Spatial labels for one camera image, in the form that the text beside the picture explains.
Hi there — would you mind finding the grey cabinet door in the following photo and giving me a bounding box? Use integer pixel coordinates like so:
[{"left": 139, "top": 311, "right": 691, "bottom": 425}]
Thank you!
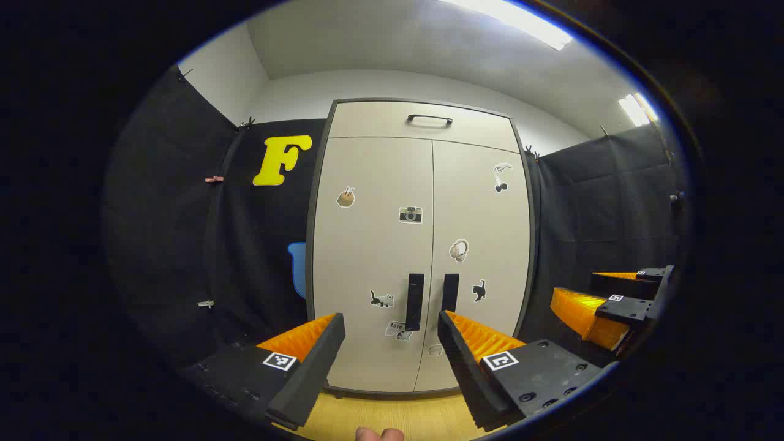
[
  {"left": 312, "top": 137, "right": 434, "bottom": 393},
  {"left": 414, "top": 140, "right": 531, "bottom": 393}
]

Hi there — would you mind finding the black door handle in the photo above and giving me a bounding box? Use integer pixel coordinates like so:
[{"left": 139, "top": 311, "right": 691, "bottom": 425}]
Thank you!
[
  {"left": 405, "top": 273, "right": 425, "bottom": 332},
  {"left": 442, "top": 273, "right": 460, "bottom": 314}
]

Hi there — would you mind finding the small ceiling light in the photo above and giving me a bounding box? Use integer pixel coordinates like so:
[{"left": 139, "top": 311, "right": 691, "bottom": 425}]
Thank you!
[{"left": 617, "top": 92, "right": 659, "bottom": 127}]

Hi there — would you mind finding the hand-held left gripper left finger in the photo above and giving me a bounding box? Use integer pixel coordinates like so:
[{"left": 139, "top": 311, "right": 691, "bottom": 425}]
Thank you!
[{"left": 181, "top": 312, "right": 347, "bottom": 431}]

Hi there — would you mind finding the black backdrop cloth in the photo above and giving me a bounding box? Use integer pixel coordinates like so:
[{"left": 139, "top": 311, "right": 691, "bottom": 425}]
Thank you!
[{"left": 104, "top": 64, "right": 684, "bottom": 368}]

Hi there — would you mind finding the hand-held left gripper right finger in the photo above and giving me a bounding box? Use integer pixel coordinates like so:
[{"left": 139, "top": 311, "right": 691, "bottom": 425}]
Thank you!
[{"left": 437, "top": 309, "right": 613, "bottom": 432}]

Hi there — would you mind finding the grey double-door shoe cabinet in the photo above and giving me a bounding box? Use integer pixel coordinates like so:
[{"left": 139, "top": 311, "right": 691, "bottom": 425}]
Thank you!
[{"left": 305, "top": 98, "right": 538, "bottom": 398}]

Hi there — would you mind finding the long ceiling light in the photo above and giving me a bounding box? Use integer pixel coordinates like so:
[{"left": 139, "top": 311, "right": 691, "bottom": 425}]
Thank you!
[{"left": 441, "top": 0, "right": 573, "bottom": 51}]

